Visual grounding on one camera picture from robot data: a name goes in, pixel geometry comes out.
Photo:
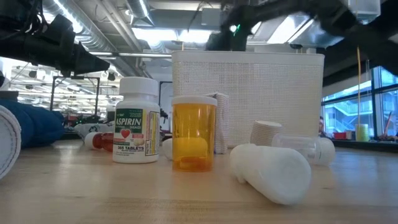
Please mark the yellow-green cup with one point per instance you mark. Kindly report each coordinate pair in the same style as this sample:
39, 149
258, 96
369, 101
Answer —
363, 132

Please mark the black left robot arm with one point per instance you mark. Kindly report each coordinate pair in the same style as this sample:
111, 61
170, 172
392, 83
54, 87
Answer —
15, 43

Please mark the white aspirin bottle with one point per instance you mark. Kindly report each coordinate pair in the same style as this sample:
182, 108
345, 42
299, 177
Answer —
136, 130

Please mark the small white round bottle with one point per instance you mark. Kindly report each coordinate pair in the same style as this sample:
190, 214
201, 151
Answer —
167, 149

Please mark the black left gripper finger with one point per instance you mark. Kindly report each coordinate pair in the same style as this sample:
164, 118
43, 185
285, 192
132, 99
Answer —
90, 62

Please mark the black metal frame stand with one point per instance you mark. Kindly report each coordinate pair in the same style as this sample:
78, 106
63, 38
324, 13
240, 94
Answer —
52, 93

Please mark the white lying plastic bottle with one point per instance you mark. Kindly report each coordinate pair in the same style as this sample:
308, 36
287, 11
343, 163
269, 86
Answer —
273, 174

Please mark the white ribbed cap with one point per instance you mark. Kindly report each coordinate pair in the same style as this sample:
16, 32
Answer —
264, 133

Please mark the red container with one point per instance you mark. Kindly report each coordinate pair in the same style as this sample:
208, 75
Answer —
339, 135

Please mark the grey ceiling junction box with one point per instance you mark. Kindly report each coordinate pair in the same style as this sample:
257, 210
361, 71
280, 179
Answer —
211, 17

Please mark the black hanging spotlight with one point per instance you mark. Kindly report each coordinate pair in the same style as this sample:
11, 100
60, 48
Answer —
111, 76
32, 74

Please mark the person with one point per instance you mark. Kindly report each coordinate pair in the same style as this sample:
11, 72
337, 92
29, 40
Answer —
321, 126

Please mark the clear bottle white cap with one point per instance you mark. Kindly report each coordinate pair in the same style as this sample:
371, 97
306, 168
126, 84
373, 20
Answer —
311, 152

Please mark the white perforated plastic basket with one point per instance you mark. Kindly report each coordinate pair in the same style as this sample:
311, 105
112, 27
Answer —
264, 90

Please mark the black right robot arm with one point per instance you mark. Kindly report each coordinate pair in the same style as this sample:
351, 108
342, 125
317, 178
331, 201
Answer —
382, 46

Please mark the white black patterned pouch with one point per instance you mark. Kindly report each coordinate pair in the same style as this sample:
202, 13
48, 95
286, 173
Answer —
93, 127

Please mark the blue cloth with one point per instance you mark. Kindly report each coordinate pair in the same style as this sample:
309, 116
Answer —
37, 124

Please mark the red pole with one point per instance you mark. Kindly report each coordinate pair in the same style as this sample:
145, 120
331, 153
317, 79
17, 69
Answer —
388, 123

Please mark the white gauze roll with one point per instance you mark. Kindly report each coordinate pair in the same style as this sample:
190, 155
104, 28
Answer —
222, 124

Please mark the red bottle white cap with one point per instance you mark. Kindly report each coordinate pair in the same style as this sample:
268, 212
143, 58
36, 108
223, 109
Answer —
101, 141

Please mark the amber pill bottle white cap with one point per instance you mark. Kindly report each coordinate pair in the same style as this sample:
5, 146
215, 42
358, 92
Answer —
193, 133

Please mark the white ceiling box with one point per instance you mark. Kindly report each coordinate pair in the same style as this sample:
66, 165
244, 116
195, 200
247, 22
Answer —
367, 9

